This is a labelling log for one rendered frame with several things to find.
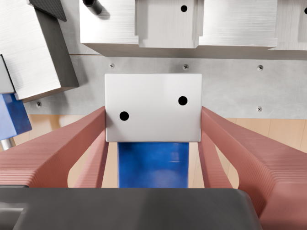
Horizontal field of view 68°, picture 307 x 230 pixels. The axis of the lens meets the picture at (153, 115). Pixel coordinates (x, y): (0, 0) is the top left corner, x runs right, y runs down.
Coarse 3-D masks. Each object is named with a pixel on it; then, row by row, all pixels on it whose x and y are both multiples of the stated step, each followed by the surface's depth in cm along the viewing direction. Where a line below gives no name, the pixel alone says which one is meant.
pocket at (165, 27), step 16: (144, 0) 20; (160, 0) 20; (176, 0) 20; (192, 0) 20; (144, 16) 20; (160, 16) 20; (176, 16) 20; (192, 16) 20; (144, 32) 20; (160, 32) 20; (176, 32) 20; (192, 32) 20
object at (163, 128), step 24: (120, 96) 12; (144, 96) 12; (168, 96) 12; (192, 96) 12; (120, 120) 12; (144, 120) 12; (168, 120) 12; (192, 120) 12; (120, 144) 13; (144, 144) 13; (168, 144) 13; (120, 168) 13; (144, 168) 13; (168, 168) 13
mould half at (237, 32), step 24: (120, 0) 17; (216, 0) 17; (240, 0) 17; (264, 0) 17; (96, 24) 17; (120, 24) 17; (216, 24) 17; (240, 24) 17; (264, 24) 17; (96, 48) 20; (120, 48) 20; (144, 48) 20; (168, 48) 20; (192, 48) 19; (216, 48) 19; (240, 48) 19; (264, 48) 19
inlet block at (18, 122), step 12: (0, 60) 21; (0, 72) 20; (0, 84) 20; (12, 84) 22; (0, 96) 20; (12, 96) 22; (0, 108) 20; (12, 108) 21; (24, 108) 23; (0, 120) 21; (12, 120) 21; (24, 120) 22; (0, 132) 21; (12, 132) 21; (24, 132) 22; (0, 144) 22; (12, 144) 22
